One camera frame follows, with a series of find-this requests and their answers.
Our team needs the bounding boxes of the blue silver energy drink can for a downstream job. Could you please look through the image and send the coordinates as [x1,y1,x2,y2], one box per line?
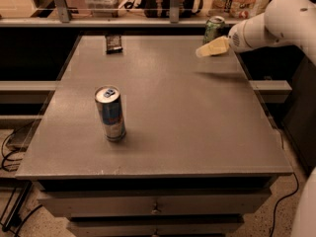
[95,85,126,141]

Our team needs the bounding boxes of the dark rxbar chocolate wrapper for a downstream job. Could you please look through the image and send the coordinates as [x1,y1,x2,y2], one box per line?
[106,35,123,54]

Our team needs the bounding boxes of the grey upper drawer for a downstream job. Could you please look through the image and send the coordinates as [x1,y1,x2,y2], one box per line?
[38,189,271,217]

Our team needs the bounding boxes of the black floor cable right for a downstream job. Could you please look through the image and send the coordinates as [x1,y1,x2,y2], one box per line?
[268,171,300,237]

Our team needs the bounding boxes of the grey lower drawer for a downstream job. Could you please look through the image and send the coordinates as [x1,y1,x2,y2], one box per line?
[67,216,244,237]

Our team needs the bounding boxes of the metal railing frame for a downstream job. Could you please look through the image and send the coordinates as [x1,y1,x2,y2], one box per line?
[0,0,275,29]

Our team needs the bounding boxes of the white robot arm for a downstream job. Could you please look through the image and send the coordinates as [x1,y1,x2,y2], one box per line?
[196,0,316,237]

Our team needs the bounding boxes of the black floor cables left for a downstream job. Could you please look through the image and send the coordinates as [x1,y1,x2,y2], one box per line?
[0,120,43,237]

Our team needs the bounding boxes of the grey drawer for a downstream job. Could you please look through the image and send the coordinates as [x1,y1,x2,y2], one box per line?
[67,216,244,237]
[38,189,271,217]

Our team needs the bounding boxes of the green soda can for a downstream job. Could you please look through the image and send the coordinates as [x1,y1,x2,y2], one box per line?
[203,16,225,43]

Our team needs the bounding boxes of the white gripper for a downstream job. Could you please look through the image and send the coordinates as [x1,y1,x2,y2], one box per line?
[196,19,260,57]

